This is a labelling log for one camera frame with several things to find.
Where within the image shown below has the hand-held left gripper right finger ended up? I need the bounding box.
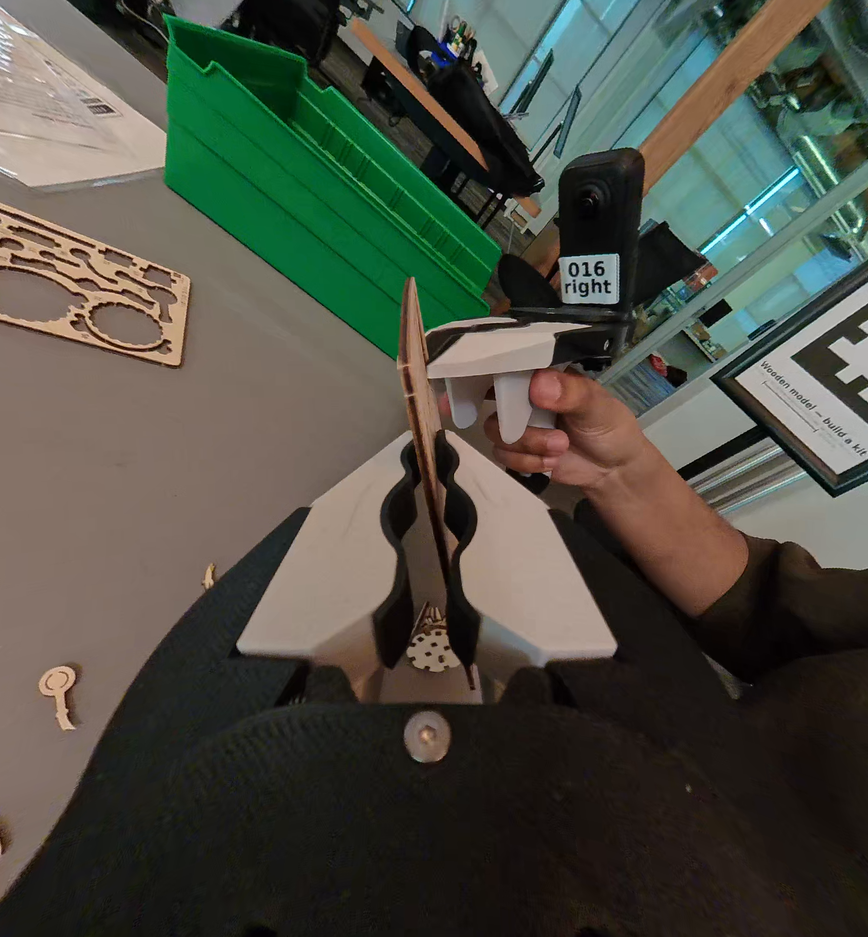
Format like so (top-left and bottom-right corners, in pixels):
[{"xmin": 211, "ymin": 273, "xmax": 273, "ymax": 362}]
[{"xmin": 434, "ymin": 432, "xmax": 618, "ymax": 671}]

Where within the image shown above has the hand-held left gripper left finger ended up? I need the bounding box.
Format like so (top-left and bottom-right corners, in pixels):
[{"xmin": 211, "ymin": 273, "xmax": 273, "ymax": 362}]
[{"xmin": 236, "ymin": 439, "xmax": 416, "ymax": 669}]

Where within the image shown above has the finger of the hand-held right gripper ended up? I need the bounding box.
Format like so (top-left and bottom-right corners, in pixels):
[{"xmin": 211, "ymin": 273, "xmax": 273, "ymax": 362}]
[
  {"xmin": 424, "ymin": 318, "xmax": 561, "ymax": 352},
  {"xmin": 425, "ymin": 331, "xmax": 558, "ymax": 430}
]

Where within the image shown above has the wooden parts sheet with gears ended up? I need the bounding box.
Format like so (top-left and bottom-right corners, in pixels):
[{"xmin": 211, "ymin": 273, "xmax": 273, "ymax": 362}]
[{"xmin": 396, "ymin": 277, "xmax": 479, "ymax": 691}]

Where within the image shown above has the cone-shaped wooden wheel assembly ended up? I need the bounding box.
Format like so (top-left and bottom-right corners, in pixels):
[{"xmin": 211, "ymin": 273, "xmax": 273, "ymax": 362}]
[{"xmin": 407, "ymin": 600, "xmax": 466, "ymax": 672}]

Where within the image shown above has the person's right forearm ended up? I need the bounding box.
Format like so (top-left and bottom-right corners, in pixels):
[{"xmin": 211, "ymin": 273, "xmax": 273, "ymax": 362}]
[{"xmin": 573, "ymin": 439, "xmax": 751, "ymax": 622}]

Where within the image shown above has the grey desk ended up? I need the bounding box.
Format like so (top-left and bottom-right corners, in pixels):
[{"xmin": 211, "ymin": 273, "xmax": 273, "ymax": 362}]
[{"xmin": 0, "ymin": 0, "xmax": 495, "ymax": 916}]

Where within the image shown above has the brown wooden desk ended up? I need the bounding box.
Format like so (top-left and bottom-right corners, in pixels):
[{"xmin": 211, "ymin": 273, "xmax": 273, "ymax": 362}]
[{"xmin": 350, "ymin": 18, "xmax": 543, "ymax": 218}]

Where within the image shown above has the person's right hand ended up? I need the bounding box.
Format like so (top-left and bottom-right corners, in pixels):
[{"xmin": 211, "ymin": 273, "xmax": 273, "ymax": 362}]
[{"xmin": 481, "ymin": 368, "xmax": 652, "ymax": 491}]

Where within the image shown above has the thin black monitor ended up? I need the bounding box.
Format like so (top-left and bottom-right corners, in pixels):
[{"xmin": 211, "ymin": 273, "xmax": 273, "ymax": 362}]
[{"xmin": 551, "ymin": 84, "xmax": 583, "ymax": 160}]

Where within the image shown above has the black jacket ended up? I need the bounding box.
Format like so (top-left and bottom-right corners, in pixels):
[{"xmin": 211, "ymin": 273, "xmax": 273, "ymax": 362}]
[{"xmin": 411, "ymin": 62, "xmax": 546, "ymax": 200}]

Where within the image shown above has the wooden beam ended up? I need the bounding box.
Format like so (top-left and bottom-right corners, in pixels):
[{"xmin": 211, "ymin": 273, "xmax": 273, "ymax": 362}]
[{"xmin": 635, "ymin": 0, "xmax": 832, "ymax": 197}]

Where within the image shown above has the empty wooden parts sheet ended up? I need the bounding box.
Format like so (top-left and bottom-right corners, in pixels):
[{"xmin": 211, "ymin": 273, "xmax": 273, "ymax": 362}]
[{"xmin": 0, "ymin": 189, "xmax": 192, "ymax": 368}]

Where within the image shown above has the round-headed wooden pin piece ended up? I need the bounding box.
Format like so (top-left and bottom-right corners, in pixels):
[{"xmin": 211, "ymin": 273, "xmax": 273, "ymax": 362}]
[{"xmin": 37, "ymin": 664, "xmax": 81, "ymax": 732}]

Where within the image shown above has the green plastic bin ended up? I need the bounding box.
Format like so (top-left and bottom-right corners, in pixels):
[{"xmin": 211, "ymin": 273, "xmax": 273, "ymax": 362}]
[{"xmin": 163, "ymin": 15, "xmax": 504, "ymax": 360}]

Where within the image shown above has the person's brown shirt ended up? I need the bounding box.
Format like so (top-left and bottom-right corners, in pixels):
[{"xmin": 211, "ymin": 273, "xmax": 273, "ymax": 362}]
[{"xmin": 686, "ymin": 534, "xmax": 868, "ymax": 937}]

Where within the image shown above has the framed black-and-white poster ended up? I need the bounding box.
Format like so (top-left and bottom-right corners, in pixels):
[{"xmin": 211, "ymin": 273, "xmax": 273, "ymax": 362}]
[{"xmin": 711, "ymin": 238, "xmax": 868, "ymax": 499}]

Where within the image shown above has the clear plastic sleeve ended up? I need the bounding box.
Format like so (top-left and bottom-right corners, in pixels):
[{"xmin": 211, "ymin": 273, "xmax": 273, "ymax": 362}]
[{"xmin": 0, "ymin": 0, "xmax": 168, "ymax": 191}]

